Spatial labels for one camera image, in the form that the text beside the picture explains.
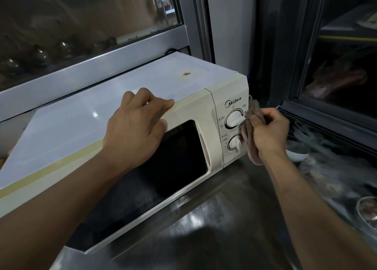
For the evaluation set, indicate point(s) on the person's left forearm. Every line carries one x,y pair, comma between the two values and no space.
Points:
53,208

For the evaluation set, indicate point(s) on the bowl of chopped meat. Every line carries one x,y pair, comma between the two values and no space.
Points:
368,213

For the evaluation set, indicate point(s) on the person's right forearm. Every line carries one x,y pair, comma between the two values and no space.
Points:
309,219

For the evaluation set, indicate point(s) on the brown cleaning cloth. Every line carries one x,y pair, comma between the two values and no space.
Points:
249,140

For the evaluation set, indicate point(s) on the person's left hand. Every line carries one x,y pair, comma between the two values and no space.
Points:
135,131

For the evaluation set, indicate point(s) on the person's right hand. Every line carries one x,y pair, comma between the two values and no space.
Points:
271,134

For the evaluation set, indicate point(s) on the small white bowl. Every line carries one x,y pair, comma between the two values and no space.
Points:
297,153

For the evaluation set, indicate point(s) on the white microwave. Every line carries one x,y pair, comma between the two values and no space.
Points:
73,122

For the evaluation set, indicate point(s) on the stainless steel table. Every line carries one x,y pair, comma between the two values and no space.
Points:
221,225

